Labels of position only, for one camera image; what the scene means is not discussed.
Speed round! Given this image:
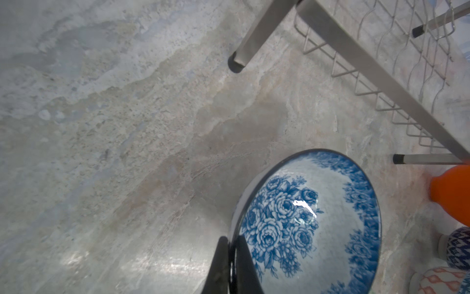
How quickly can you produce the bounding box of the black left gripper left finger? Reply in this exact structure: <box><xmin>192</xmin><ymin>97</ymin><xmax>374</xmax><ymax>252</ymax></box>
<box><xmin>201</xmin><ymin>236</ymin><xmax>230</xmax><ymax>294</ymax></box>

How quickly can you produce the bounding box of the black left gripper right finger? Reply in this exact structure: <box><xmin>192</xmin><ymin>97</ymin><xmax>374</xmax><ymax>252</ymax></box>
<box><xmin>232</xmin><ymin>235</ymin><xmax>263</xmax><ymax>294</ymax></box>

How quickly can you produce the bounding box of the blue floral bowl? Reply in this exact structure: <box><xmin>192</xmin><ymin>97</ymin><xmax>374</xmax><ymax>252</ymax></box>
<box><xmin>229</xmin><ymin>149</ymin><xmax>381</xmax><ymax>294</ymax></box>

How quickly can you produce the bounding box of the red geometric pattern bowl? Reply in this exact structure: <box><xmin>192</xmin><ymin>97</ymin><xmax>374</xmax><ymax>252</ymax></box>
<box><xmin>408</xmin><ymin>267</ymin><xmax>470</xmax><ymax>294</ymax></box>

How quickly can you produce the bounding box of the orange plastic bowl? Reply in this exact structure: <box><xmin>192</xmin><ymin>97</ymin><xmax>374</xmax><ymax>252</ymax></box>
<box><xmin>429</xmin><ymin>165</ymin><xmax>470</xmax><ymax>227</ymax></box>

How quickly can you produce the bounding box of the steel wire dish rack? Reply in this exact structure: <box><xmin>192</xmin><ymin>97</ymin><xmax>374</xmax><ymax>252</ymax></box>
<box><xmin>228</xmin><ymin>1</ymin><xmax>470</xmax><ymax>165</ymax></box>

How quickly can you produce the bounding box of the blue geometric pattern bowl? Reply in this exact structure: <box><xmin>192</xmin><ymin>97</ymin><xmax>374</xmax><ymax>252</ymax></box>
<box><xmin>438</xmin><ymin>227</ymin><xmax>470</xmax><ymax>271</ymax></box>

